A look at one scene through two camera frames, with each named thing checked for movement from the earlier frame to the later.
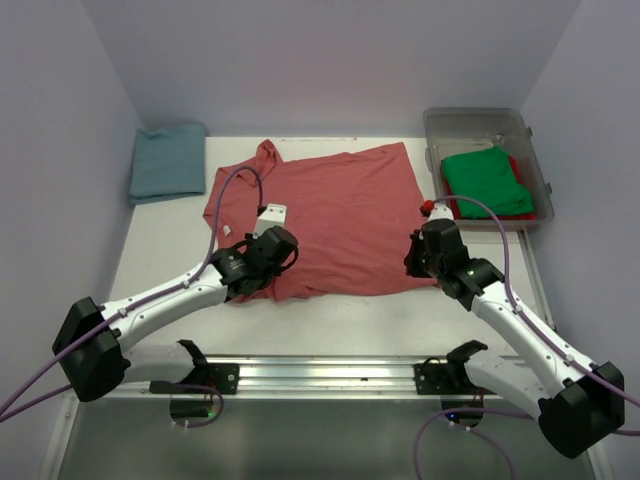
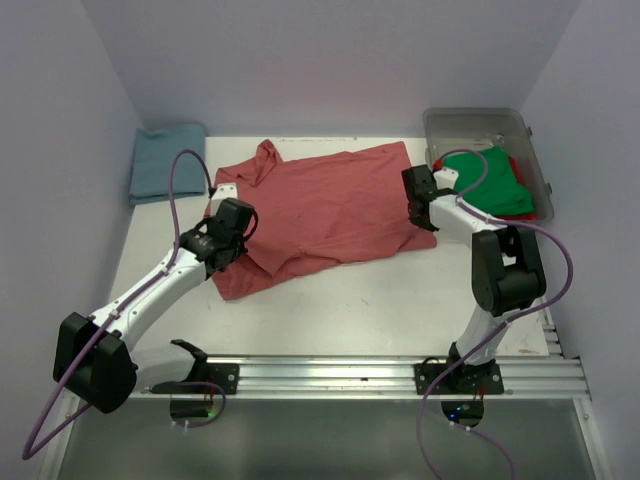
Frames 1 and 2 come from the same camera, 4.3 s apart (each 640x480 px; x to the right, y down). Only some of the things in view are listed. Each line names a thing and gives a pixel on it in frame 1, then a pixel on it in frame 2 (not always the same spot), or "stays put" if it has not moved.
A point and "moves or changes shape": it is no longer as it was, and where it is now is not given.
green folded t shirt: (487, 176) stays put
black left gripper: (279, 245) → (229, 253)
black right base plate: (448, 378) stays put
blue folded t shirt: (168, 164) stays put
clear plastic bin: (454, 130) stays put
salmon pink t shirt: (352, 214) moves or changes shape
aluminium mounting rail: (322, 377) stays put
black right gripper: (415, 257) → (417, 215)
